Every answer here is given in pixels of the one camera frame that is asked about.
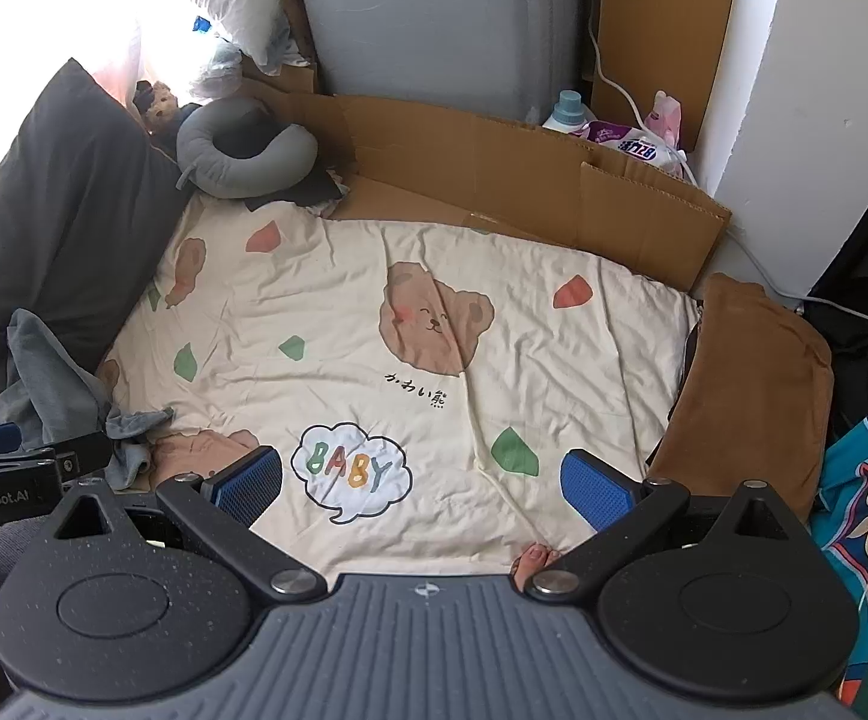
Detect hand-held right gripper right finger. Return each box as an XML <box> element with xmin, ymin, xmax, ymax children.
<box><xmin>525</xmin><ymin>448</ymin><xmax>793</xmax><ymax>602</ymax></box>

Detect cream bear print blanket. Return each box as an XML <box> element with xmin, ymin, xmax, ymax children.
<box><xmin>96</xmin><ymin>193</ymin><xmax>702</xmax><ymax>580</ymax></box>

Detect grey plastic-wrapped mattress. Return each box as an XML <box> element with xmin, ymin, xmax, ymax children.
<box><xmin>288</xmin><ymin>0</ymin><xmax>594</xmax><ymax>126</ymax></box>

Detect teal patterned cloth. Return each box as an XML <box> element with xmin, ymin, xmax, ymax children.
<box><xmin>809</xmin><ymin>379</ymin><xmax>868</xmax><ymax>707</ymax></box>

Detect tall cardboard box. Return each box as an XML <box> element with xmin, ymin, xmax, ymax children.
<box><xmin>590</xmin><ymin>0</ymin><xmax>744</xmax><ymax>158</ymax></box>

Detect grey neck pillow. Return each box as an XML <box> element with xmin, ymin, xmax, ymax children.
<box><xmin>176</xmin><ymin>96</ymin><xmax>321</xmax><ymax>200</ymax></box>

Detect light blue jeans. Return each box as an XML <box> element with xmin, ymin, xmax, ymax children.
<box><xmin>8</xmin><ymin>307</ymin><xmax>174</xmax><ymax>492</ymax></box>

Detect white bottle with blue cap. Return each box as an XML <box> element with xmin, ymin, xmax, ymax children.
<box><xmin>542</xmin><ymin>89</ymin><xmax>592</xmax><ymax>133</ymax></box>

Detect white cable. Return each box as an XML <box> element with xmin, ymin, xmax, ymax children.
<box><xmin>587</xmin><ymin>11</ymin><xmax>868</xmax><ymax>380</ymax></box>

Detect clear plastic bag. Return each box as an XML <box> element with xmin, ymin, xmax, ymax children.
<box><xmin>192</xmin><ymin>15</ymin><xmax>246</xmax><ymax>100</ymax></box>

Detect brown pants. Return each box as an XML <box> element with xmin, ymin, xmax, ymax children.
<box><xmin>644</xmin><ymin>273</ymin><xmax>835</xmax><ymax>523</ymax></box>

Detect black cloth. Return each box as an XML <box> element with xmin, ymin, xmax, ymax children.
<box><xmin>252</xmin><ymin>163</ymin><xmax>349</xmax><ymax>223</ymax></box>

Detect dark grey duvet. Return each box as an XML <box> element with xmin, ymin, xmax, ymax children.
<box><xmin>0</xmin><ymin>58</ymin><xmax>196</xmax><ymax>428</ymax></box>

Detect folded cardboard sheet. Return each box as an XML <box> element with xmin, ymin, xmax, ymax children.
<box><xmin>242</xmin><ymin>79</ymin><xmax>733</xmax><ymax>295</ymax></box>

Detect black clothing pile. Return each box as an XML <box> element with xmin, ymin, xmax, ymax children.
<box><xmin>800</xmin><ymin>276</ymin><xmax>868</xmax><ymax>437</ymax></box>

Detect brown teddy bear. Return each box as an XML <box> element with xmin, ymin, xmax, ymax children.
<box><xmin>135</xmin><ymin>80</ymin><xmax>181</xmax><ymax>130</ymax></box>

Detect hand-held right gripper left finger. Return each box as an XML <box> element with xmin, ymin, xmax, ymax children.
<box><xmin>51</xmin><ymin>445</ymin><xmax>328</xmax><ymax>603</ymax></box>

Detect purple and white packet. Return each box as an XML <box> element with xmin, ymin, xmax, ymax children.
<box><xmin>578</xmin><ymin>120</ymin><xmax>687</xmax><ymax>181</ymax></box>

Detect pink bottle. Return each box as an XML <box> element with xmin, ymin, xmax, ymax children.
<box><xmin>644</xmin><ymin>90</ymin><xmax>687</xmax><ymax>149</ymax></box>

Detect person's foot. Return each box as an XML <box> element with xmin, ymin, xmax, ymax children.
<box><xmin>512</xmin><ymin>543</ymin><xmax>567</xmax><ymax>590</ymax></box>

